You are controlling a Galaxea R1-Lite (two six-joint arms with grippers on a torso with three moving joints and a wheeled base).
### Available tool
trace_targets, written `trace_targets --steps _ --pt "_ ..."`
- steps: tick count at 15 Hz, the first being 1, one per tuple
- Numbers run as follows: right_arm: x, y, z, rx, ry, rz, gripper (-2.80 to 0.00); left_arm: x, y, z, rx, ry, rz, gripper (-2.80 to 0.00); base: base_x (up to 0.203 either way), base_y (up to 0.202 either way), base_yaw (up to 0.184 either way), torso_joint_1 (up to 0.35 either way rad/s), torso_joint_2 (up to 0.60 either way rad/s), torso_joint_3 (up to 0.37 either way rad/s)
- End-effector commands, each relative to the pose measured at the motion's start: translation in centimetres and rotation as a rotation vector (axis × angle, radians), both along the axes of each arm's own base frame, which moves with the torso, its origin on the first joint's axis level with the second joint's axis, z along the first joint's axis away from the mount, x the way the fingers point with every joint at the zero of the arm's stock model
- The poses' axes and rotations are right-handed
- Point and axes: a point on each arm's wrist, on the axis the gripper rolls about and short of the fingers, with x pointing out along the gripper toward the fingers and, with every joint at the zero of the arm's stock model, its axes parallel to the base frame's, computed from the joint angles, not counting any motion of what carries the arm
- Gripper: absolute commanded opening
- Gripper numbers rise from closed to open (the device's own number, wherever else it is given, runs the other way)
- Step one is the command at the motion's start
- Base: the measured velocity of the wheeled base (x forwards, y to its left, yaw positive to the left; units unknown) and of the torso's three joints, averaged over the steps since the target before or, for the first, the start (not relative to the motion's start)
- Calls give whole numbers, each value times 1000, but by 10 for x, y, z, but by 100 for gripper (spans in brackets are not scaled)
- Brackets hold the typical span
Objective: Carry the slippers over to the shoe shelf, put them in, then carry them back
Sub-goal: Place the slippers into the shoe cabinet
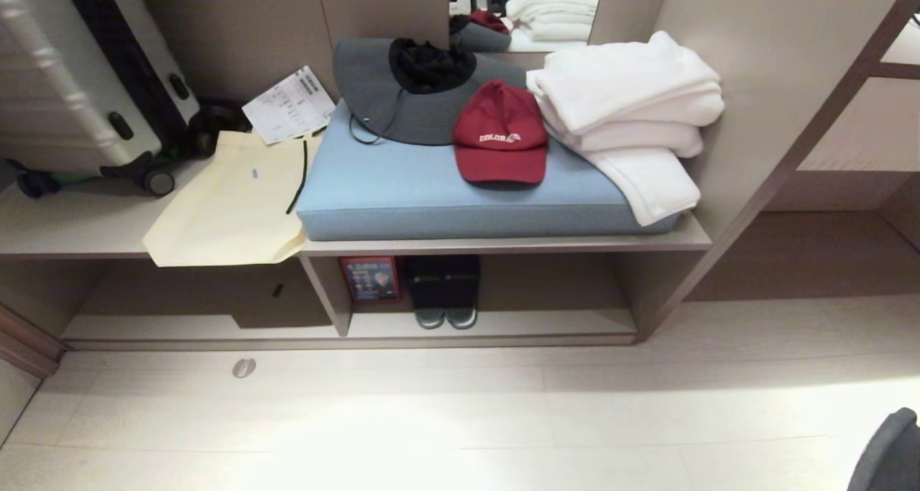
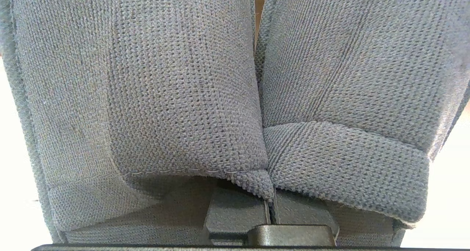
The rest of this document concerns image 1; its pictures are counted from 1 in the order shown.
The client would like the beige wooden shelf unit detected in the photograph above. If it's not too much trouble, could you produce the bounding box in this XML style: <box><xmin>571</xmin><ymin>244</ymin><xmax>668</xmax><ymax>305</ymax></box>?
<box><xmin>0</xmin><ymin>0</ymin><xmax>920</xmax><ymax>378</ymax></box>

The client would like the blue seat cushion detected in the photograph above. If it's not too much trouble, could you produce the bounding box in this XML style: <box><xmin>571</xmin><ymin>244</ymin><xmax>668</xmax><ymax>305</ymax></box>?
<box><xmin>295</xmin><ymin>98</ymin><xmax>681</xmax><ymax>242</ymax></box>

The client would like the dark slipper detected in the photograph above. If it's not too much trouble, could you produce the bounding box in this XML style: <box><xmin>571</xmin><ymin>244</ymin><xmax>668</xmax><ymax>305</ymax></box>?
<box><xmin>407</xmin><ymin>255</ymin><xmax>448</xmax><ymax>330</ymax></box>
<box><xmin>445</xmin><ymin>255</ymin><xmax>481</xmax><ymax>330</ymax></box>

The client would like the red printed box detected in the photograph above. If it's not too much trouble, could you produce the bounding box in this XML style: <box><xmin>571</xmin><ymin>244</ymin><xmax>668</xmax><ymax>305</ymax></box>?
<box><xmin>339</xmin><ymin>256</ymin><xmax>403</xmax><ymax>305</ymax></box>

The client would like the red baseball cap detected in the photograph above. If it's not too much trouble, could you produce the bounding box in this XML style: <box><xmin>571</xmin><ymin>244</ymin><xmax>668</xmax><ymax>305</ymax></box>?
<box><xmin>452</xmin><ymin>80</ymin><xmax>549</xmax><ymax>185</ymax></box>

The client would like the grey wide-brim hat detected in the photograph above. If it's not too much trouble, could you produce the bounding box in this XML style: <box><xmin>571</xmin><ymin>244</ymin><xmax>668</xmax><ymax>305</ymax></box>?
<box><xmin>333</xmin><ymin>37</ymin><xmax>528</xmax><ymax>147</ymax></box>

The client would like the white folded towel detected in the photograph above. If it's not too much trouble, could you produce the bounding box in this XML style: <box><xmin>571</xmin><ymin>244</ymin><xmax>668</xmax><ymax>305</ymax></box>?
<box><xmin>582</xmin><ymin>148</ymin><xmax>702</xmax><ymax>227</ymax></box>
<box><xmin>539</xmin><ymin>96</ymin><xmax>705</xmax><ymax>159</ymax></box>
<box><xmin>526</xmin><ymin>31</ymin><xmax>725</xmax><ymax>135</ymax></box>

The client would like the white printed paper sheet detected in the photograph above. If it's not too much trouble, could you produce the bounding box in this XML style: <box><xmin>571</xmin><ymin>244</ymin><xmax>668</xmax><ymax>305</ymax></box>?
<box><xmin>242</xmin><ymin>65</ymin><xmax>336</xmax><ymax>145</ymax></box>

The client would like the cream tote bag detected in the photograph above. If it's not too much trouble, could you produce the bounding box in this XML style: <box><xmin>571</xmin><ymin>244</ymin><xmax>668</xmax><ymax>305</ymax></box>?
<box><xmin>142</xmin><ymin>131</ymin><xmax>322</xmax><ymax>268</ymax></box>

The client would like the white hard-shell suitcase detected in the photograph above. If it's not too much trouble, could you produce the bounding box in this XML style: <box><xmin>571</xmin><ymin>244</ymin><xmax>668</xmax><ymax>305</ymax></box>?
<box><xmin>0</xmin><ymin>0</ymin><xmax>251</xmax><ymax>197</ymax></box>

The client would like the wall mirror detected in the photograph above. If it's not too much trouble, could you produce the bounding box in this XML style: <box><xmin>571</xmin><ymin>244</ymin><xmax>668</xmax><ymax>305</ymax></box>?
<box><xmin>448</xmin><ymin>0</ymin><xmax>607</xmax><ymax>53</ymax></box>

